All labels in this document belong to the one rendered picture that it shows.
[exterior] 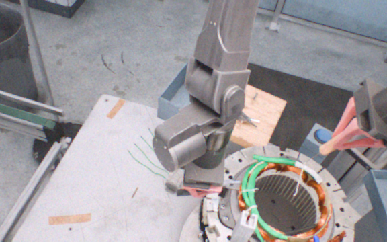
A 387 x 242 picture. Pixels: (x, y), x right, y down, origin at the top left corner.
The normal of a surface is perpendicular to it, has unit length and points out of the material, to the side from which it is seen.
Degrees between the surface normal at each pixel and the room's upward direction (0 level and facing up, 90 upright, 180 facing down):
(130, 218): 0
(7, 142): 0
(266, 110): 0
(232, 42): 60
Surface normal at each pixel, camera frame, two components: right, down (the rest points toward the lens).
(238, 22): 0.59, 0.40
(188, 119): -0.11, -0.75
